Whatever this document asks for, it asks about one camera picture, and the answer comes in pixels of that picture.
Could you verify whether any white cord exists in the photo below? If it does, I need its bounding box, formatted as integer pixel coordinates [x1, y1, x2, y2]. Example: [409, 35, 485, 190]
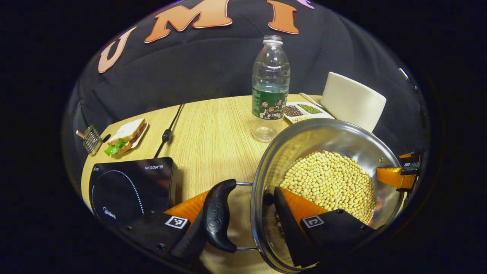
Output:
[299, 92, 325, 110]

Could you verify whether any metal wire rack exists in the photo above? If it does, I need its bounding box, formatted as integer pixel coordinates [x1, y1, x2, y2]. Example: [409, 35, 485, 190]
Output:
[76, 125, 111, 156]

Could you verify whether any pile of yellow soybeans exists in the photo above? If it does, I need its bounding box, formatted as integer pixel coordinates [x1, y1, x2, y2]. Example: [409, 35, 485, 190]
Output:
[280, 150, 378, 225]

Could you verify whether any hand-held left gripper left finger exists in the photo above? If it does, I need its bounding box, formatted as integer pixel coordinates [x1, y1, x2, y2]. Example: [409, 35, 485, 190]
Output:
[114, 190, 213, 267]

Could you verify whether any white toaster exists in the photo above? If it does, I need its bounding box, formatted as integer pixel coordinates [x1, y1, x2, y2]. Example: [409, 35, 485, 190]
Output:
[320, 72, 387, 133]

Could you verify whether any stainless steel pot black handle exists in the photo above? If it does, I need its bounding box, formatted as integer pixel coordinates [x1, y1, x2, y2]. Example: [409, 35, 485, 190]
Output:
[202, 118, 406, 274]

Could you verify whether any white divided dish with beans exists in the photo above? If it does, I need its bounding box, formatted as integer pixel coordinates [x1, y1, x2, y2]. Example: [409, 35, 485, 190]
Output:
[283, 101, 335, 124]

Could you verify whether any black power cable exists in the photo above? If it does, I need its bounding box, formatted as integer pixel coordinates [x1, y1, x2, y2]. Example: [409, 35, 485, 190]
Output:
[153, 103, 186, 158]

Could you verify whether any sandwich with lettuce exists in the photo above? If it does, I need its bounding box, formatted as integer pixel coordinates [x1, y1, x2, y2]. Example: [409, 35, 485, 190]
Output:
[105, 119, 146, 156]

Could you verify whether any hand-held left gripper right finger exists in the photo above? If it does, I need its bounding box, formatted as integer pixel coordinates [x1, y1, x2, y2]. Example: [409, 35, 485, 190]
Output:
[273, 186, 375, 269]

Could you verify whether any black induction cooktop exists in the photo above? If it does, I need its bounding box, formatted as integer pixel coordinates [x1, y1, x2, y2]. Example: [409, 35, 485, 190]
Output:
[88, 157, 179, 226]

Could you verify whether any clear plastic water bottle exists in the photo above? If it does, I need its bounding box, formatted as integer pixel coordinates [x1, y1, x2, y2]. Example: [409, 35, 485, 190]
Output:
[251, 35, 291, 143]

